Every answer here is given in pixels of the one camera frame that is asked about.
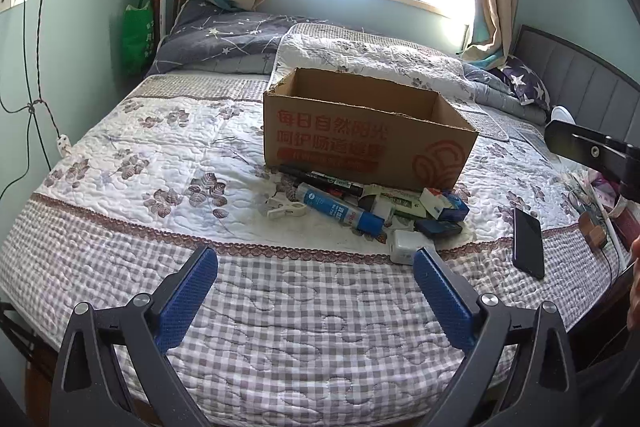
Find dark star print pillow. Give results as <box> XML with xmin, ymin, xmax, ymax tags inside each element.
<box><xmin>500</xmin><ymin>54</ymin><xmax>551</xmax><ymax>112</ymax></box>

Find black smartphone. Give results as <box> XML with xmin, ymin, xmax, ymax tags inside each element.
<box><xmin>512</xmin><ymin>207</ymin><xmax>546</xmax><ymax>280</ymax></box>

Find black marker with green label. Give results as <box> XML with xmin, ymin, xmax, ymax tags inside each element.
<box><xmin>302</xmin><ymin>174</ymin><xmax>365</xmax><ymax>196</ymax></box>

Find brown wooden block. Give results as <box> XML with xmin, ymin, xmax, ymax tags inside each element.
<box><xmin>580</xmin><ymin>212</ymin><xmax>608</xmax><ymax>250</ymax></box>

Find blue and white glue stick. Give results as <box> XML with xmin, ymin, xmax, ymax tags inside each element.
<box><xmin>295</xmin><ymin>184</ymin><xmax>386</xmax><ymax>233</ymax></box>

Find green and white packet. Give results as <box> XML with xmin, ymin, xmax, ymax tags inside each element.
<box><xmin>362</xmin><ymin>184</ymin><xmax>426</xmax><ymax>228</ymax></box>

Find grey crumpled blanket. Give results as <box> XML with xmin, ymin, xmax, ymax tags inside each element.
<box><xmin>462</xmin><ymin>62</ymin><xmax>548</xmax><ymax>125</ymax></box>

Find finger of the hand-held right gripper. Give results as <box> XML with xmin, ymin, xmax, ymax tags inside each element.
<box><xmin>544</xmin><ymin>119</ymin><xmax>640</xmax><ymax>202</ymax></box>

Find grey padded headboard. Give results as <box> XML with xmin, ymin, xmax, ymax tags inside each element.
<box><xmin>514</xmin><ymin>24</ymin><xmax>640</xmax><ymax>142</ymax></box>

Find white charger plug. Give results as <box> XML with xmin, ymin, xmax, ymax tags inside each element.
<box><xmin>389</xmin><ymin>229</ymin><xmax>437</xmax><ymax>265</ymax></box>

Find green shopping bag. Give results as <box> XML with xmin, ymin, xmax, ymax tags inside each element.
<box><xmin>122</xmin><ymin>0</ymin><xmax>156</xmax><ymax>72</ymax></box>

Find folded floral quilt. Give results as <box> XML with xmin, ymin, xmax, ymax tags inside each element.
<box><xmin>272</xmin><ymin>23</ymin><xmax>478</xmax><ymax>105</ymax></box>

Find person's right forearm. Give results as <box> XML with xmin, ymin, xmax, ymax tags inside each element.
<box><xmin>626</xmin><ymin>237</ymin><xmax>640</xmax><ymax>338</ymax></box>

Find brown cardboard box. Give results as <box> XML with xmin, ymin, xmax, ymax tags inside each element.
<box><xmin>263</xmin><ymin>68</ymin><xmax>480</xmax><ymax>192</ymax></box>

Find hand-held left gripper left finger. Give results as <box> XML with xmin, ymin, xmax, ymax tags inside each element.
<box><xmin>50</xmin><ymin>246</ymin><xmax>220</xmax><ymax>427</ymax></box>

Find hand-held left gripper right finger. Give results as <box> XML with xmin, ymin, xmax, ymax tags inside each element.
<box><xmin>413</xmin><ymin>247</ymin><xmax>578</xmax><ymax>427</ymax></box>

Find black hanging cable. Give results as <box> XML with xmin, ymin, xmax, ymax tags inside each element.
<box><xmin>0</xmin><ymin>0</ymin><xmax>71</xmax><ymax>148</ymax></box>

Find grey star-pattern pillow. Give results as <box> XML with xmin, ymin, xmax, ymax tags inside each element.
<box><xmin>146</xmin><ymin>0</ymin><xmax>321</xmax><ymax>78</ymax></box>

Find white clothespin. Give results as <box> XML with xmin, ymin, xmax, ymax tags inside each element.
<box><xmin>265</xmin><ymin>199</ymin><xmax>307</xmax><ymax>220</ymax></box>

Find black remote control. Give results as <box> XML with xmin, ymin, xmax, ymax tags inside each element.
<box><xmin>414</xmin><ymin>218</ymin><xmax>462</xmax><ymax>239</ymax></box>

